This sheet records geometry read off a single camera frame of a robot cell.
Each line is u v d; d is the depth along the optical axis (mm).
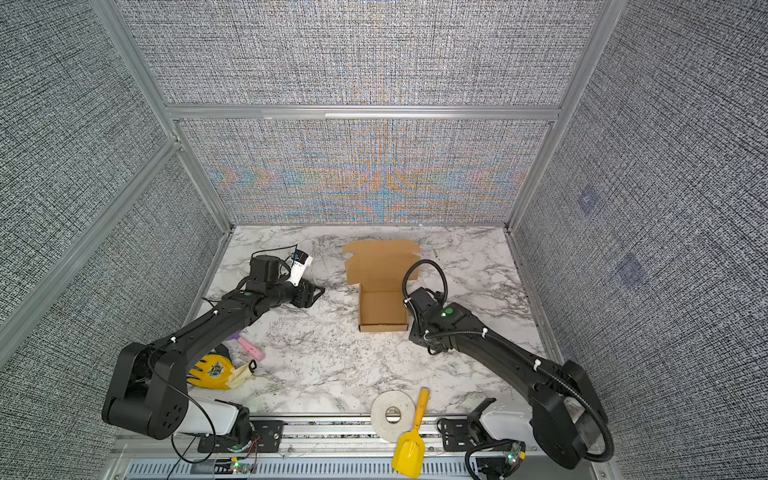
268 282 690
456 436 731
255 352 856
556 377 417
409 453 702
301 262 770
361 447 730
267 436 732
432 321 602
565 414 404
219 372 813
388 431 746
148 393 423
